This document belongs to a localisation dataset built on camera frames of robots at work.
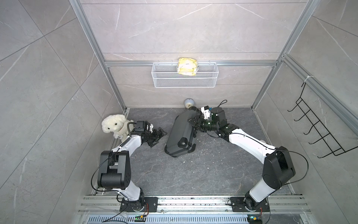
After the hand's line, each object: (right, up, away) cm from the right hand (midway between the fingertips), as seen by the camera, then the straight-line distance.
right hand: (190, 123), depth 81 cm
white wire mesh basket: (-16, +35, +20) cm, 43 cm away
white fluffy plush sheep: (-47, -1, +8) cm, 48 cm away
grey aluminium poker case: (-5, -8, -3) cm, 10 cm away
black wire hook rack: (+63, -9, -20) cm, 67 cm away
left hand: (-17, -8, +11) cm, 22 cm away
